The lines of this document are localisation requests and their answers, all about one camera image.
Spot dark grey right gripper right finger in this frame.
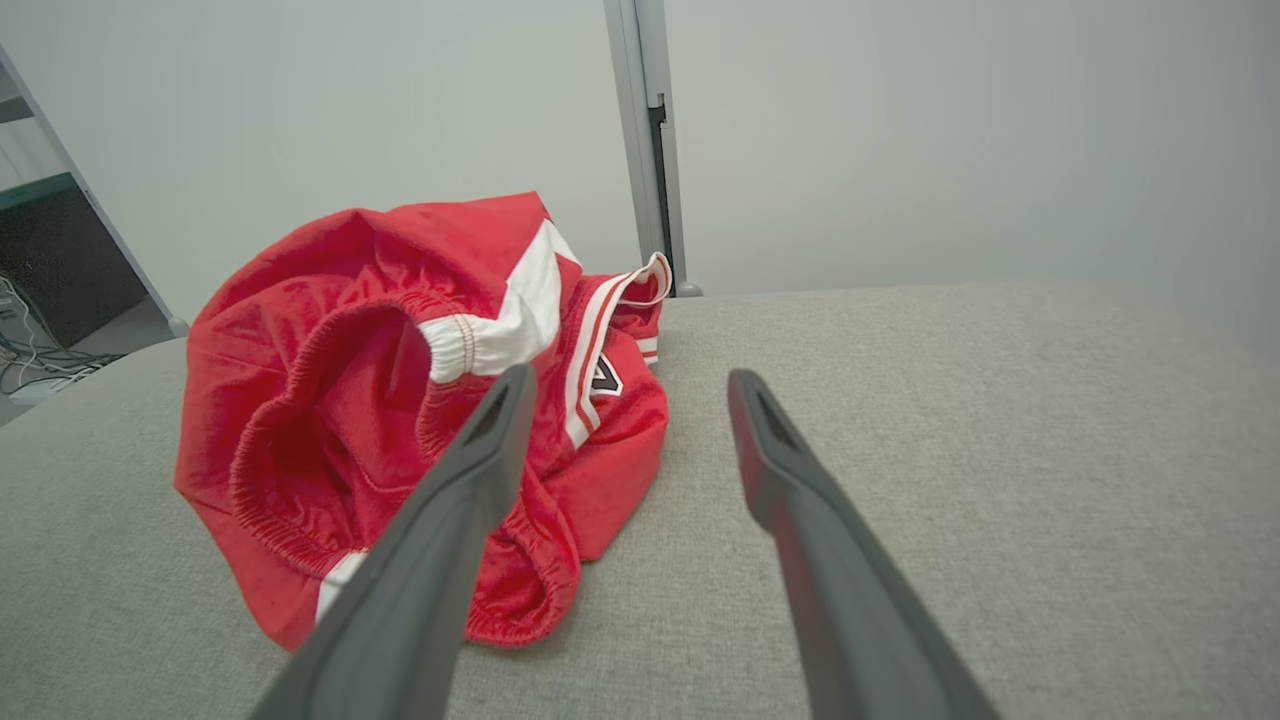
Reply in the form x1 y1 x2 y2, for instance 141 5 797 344
727 368 1001 720

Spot black cabinet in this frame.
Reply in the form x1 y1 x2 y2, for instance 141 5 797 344
0 185 149 347

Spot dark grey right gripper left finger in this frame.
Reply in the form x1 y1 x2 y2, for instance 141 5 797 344
250 363 539 720

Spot red shorts with white stripe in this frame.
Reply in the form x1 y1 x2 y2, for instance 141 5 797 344
173 192 583 651

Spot tangled floor cables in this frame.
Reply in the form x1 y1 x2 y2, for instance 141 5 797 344
0 275 123 401

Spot grey metal partition post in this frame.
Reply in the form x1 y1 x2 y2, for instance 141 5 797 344
602 0 703 299

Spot red Bulls jersey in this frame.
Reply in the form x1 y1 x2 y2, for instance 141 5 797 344
520 252 673 563

